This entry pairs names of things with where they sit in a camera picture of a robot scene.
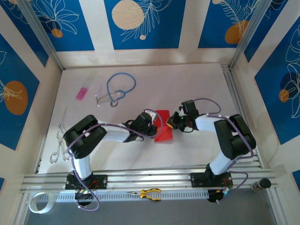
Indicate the red paper sheet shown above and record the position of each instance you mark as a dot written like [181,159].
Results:
[164,136]

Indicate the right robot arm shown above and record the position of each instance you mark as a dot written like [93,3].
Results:
[234,138]

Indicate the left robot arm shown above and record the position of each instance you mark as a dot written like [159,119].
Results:
[84,136]

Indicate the blue stethoscope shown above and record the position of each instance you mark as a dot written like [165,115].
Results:
[114,102]

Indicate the yellow black pliers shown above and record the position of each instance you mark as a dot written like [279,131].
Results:
[143,193]

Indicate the pink capped clear tube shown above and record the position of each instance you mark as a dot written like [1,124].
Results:
[81,93]

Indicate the metal tongs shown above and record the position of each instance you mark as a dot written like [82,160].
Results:
[60,140]

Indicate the black electronics module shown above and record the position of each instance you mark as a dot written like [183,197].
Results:
[84,195]
[214,197]

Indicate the black capped bottle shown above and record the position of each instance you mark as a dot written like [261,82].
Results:
[264,183]

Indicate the clear tape roll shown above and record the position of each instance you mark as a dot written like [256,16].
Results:
[51,203]

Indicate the aluminium mounting rail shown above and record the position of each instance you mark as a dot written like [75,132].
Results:
[152,178]

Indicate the aluminium side rail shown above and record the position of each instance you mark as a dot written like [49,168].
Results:
[234,93]

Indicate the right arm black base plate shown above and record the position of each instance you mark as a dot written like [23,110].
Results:
[199,180]

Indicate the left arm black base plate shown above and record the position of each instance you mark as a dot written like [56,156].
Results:
[100,181]

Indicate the aluminium frame post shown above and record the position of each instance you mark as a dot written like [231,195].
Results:
[39,35]
[246,30]

